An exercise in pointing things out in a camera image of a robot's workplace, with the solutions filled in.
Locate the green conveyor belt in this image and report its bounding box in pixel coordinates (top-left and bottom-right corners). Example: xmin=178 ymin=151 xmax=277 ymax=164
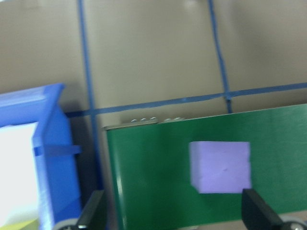
xmin=102 ymin=103 xmax=307 ymax=230

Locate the yellow foam cube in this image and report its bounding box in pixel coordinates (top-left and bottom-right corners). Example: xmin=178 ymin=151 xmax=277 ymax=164
xmin=0 ymin=219 xmax=40 ymax=230

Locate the purple foam cube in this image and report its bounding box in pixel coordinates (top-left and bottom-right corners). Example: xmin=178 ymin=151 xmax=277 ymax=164
xmin=189 ymin=141 xmax=252 ymax=194

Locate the blue plastic storage bin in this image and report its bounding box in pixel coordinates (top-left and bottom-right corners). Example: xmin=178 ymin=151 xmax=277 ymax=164
xmin=0 ymin=83 xmax=83 ymax=230

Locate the white foam insert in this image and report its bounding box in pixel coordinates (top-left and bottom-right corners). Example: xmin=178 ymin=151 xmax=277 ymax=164
xmin=0 ymin=122 xmax=41 ymax=226

